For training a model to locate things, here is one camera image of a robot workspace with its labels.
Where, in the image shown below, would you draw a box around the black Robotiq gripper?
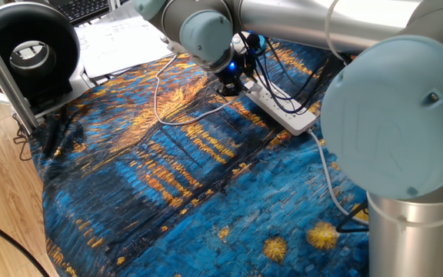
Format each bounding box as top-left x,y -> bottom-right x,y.
216,51 -> 259,98

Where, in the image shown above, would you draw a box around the thin white lamp power cord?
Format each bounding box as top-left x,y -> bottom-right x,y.
153,53 -> 263,127

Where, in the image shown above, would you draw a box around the white power strip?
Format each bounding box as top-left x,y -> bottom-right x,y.
244,78 -> 318,136

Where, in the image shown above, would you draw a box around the starry night painting tablecloth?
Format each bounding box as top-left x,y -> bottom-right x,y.
28,36 -> 371,277

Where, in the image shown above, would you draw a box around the white paper sheets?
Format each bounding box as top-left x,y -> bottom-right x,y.
74,0 -> 175,79

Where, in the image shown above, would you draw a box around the black computer keyboard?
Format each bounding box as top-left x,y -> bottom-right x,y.
48,0 -> 112,25

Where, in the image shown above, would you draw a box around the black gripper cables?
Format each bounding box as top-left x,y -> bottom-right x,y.
240,32 -> 332,115

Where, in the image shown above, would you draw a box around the thick white power strip cable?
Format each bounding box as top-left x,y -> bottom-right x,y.
306,129 -> 370,226

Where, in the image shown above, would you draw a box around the black round duct fan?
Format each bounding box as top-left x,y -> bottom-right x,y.
0,2 -> 81,105

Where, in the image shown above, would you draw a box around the thin black hanging wire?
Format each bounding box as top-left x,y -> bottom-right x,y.
12,115 -> 34,162

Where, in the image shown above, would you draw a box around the aluminium profile post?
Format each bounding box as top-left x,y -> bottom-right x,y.
0,15 -> 40,135

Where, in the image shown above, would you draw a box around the black floor cable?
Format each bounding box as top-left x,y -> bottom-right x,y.
0,207 -> 50,277

